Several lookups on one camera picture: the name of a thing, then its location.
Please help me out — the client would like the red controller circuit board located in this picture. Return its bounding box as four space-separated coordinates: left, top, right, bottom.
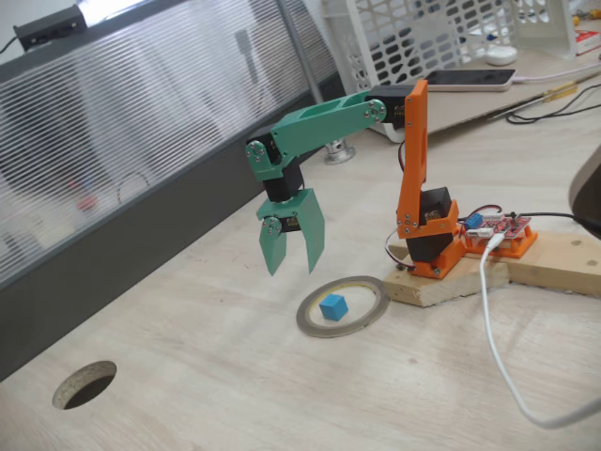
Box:
457 210 534 241

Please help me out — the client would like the brown cardboard sheet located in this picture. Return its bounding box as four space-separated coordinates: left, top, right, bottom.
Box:
388 46 601 138

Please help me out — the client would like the yellow handled screwdriver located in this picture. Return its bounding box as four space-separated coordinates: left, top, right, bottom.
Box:
487 80 579 122

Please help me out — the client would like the white USB cable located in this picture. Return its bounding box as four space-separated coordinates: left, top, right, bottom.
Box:
478 233 601 429

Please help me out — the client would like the grey ring of tape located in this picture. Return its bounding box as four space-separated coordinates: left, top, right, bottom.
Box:
295 275 391 339

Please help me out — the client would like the white smartphone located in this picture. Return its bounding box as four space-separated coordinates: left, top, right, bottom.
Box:
424 69 517 93

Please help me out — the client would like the long wooden plank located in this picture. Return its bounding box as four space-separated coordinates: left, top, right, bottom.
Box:
506 228 601 298

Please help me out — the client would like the grey rounded object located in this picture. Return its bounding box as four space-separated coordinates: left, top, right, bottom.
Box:
568 144 601 237

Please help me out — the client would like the blue cube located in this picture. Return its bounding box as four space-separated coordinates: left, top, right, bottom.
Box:
318 293 349 323

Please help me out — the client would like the pale pink charging cable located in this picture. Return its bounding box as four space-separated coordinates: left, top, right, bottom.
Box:
514 63 601 86

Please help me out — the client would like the wooden base block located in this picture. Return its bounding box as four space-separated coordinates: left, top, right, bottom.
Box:
382 237 511 309

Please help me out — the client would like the grey ribbed desk partition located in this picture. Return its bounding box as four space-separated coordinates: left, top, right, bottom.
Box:
0 0 358 382

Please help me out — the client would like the red and white book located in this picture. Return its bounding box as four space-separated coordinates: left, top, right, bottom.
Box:
575 28 601 57

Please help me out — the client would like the black power cable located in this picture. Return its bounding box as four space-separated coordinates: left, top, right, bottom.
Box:
514 210 601 226

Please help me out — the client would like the white earbuds case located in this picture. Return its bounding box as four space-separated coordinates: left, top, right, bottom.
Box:
484 44 518 67

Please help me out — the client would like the white plastic lattice basket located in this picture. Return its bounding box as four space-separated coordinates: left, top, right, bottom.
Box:
321 0 578 145

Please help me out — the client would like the metal pole with flange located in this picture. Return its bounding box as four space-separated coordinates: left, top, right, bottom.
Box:
276 0 357 165

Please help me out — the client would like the black box device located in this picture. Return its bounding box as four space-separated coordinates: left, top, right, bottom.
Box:
12 4 88 52

